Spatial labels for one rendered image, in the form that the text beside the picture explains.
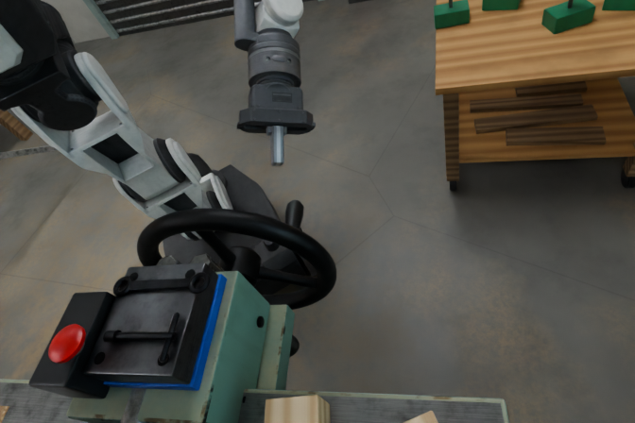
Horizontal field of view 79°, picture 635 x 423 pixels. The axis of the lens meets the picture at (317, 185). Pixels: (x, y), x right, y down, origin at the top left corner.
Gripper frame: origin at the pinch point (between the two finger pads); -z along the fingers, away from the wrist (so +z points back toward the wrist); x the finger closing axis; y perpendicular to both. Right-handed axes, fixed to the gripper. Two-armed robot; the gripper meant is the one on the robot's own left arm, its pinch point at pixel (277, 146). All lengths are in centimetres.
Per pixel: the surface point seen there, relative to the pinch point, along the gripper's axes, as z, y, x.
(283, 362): -29.1, 15.2, 2.8
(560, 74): 27, -13, -79
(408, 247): -16, -69, -60
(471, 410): -30.9, 29.8, -9.6
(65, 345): -24.0, 22.5, 21.6
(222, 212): -12.3, 12.5, 9.1
